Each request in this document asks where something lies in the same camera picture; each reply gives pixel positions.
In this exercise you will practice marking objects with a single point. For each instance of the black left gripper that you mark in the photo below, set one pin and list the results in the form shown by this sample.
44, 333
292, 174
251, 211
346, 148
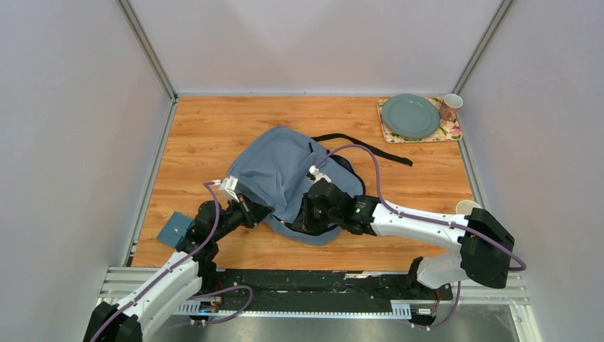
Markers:
253, 213

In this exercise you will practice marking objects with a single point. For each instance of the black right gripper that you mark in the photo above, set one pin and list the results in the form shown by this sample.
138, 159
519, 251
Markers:
308, 224

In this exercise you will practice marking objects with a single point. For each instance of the blue-grey student backpack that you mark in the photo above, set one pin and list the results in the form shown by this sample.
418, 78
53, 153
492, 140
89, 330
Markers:
272, 170

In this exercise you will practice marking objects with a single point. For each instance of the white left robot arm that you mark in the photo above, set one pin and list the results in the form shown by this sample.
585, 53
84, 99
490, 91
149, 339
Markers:
191, 269

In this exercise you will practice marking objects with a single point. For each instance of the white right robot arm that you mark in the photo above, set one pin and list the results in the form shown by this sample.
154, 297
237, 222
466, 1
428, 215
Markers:
479, 247

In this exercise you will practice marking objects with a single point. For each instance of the teal round plate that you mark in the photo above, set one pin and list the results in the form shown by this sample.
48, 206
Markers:
410, 116

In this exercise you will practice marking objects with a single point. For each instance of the yellow mug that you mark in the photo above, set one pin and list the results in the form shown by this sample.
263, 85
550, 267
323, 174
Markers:
466, 206

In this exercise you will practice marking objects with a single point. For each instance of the floral placemat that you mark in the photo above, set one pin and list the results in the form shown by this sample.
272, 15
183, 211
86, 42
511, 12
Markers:
447, 130

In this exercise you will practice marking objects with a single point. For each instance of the pink mug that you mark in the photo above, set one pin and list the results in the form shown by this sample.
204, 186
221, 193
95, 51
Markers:
451, 103

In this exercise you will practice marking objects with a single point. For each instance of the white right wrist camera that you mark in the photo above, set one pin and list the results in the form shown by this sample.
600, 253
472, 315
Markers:
314, 175

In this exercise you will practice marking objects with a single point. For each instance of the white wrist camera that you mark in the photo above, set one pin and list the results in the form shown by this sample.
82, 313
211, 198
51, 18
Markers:
314, 175
227, 187

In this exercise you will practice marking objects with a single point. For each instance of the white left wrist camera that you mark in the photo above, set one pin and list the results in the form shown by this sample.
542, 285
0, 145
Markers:
227, 187

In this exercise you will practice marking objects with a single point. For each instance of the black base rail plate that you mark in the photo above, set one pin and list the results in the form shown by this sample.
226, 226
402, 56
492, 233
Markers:
334, 293

